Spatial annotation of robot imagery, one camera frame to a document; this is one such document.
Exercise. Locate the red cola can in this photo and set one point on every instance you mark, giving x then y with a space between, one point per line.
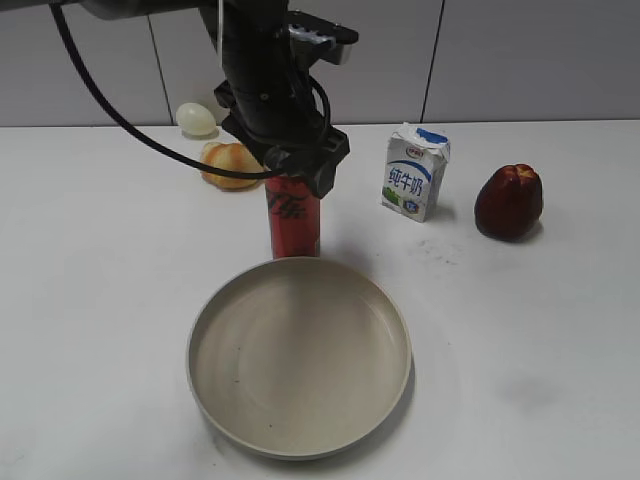
294 218

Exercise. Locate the white milk carton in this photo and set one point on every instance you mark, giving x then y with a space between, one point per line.
416 160

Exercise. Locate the beige round plate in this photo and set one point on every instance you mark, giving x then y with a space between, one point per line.
298 359

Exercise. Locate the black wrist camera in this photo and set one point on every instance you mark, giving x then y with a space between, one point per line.
314 39

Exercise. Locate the dark red wax apple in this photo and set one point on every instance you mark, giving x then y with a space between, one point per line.
510 203

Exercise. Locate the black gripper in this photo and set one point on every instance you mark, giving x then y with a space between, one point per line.
285 138

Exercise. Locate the orange bread roll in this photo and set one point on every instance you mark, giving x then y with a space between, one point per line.
234 157

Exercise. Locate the white egg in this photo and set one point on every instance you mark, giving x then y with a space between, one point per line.
195 119

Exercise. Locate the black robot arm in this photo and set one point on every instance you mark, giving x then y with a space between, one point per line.
135 64

